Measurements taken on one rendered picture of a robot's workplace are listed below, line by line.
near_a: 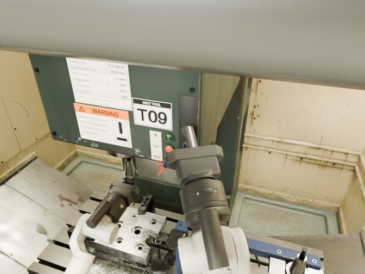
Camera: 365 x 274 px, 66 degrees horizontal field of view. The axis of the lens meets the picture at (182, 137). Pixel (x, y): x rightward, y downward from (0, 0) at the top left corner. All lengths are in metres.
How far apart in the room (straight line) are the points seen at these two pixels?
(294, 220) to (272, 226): 0.16
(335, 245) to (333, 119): 0.66
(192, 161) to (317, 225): 1.57
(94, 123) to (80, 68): 0.15
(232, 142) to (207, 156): 0.87
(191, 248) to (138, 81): 0.36
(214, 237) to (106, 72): 0.42
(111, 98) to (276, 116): 1.21
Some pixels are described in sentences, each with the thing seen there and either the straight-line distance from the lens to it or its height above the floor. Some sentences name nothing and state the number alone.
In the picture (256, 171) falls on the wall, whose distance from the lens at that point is 1.97.
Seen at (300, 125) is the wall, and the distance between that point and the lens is 1.77.
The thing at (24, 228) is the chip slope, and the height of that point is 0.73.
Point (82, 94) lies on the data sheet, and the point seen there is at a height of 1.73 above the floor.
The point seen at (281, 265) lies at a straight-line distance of 1.00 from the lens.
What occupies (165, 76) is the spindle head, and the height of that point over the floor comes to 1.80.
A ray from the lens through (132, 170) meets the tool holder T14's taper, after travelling 1.09.
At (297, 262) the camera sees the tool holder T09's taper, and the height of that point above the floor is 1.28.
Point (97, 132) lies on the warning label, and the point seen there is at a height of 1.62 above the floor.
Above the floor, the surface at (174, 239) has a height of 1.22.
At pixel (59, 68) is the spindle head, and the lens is 0.76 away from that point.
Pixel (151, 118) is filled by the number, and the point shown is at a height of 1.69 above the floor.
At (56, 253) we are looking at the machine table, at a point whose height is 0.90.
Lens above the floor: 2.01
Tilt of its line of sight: 32 degrees down
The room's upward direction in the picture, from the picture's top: straight up
